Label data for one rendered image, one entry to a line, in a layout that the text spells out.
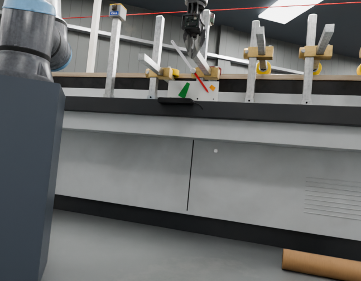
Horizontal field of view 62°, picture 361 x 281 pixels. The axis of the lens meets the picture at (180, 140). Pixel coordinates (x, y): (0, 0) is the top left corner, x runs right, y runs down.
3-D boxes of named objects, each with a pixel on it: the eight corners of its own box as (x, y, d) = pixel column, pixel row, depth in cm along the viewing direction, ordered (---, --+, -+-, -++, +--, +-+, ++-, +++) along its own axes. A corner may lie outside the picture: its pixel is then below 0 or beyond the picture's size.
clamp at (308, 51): (332, 56, 132) (333, 44, 132) (299, 56, 136) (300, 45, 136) (330, 60, 138) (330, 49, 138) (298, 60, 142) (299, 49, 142)
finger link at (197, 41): (188, 54, 116) (191, 30, 116) (192, 59, 122) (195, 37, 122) (196, 54, 115) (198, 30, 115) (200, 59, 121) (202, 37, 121)
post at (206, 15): (201, 102, 149) (209, 8, 152) (193, 102, 150) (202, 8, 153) (202, 104, 153) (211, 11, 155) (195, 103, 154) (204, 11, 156)
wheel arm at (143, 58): (144, 61, 133) (145, 52, 133) (136, 62, 134) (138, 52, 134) (174, 86, 174) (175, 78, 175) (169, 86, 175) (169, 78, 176)
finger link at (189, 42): (181, 54, 117) (183, 31, 117) (185, 59, 122) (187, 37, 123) (188, 54, 116) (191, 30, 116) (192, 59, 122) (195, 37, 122)
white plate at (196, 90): (217, 101, 146) (218, 81, 147) (166, 99, 154) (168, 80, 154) (217, 101, 147) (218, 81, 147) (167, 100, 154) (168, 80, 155)
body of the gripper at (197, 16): (179, 29, 116) (183, -1, 116) (186, 38, 124) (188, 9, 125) (199, 28, 114) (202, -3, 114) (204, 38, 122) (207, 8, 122)
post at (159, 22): (153, 104, 157) (162, 14, 159) (147, 104, 158) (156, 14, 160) (155, 105, 160) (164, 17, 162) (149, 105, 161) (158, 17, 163)
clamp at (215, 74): (217, 77, 147) (218, 67, 147) (190, 77, 151) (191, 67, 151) (219, 80, 152) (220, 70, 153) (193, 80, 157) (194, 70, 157)
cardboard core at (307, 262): (368, 266, 113) (283, 251, 122) (366, 287, 113) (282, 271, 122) (362, 260, 121) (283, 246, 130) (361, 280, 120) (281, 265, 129)
